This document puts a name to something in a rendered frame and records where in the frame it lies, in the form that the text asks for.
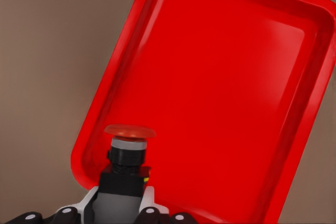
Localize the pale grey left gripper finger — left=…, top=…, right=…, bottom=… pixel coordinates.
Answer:
left=54, top=186, right=100, bottom=224

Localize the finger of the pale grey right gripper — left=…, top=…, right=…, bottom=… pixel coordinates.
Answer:
left=133, top=186, right=170, bottom=224

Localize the red mushroom push-button switch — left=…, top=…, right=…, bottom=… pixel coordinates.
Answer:
left=92, top=124, right=157, bottom=224

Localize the red plastic tray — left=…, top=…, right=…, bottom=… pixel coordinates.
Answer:
left=70, top=0, right=336, bottom=224

